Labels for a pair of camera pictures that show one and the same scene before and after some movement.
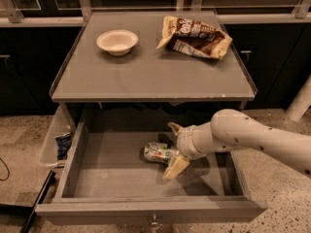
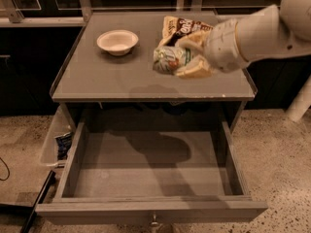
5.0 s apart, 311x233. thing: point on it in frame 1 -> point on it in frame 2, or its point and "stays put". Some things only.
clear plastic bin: x=61 y=124 stays put
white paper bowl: x=117 y=42 stays put
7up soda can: x=158 y=151 -> x=168 y=59
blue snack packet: x=62 y=146 stays put
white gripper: x=186 y=144 -> x=223 y=46
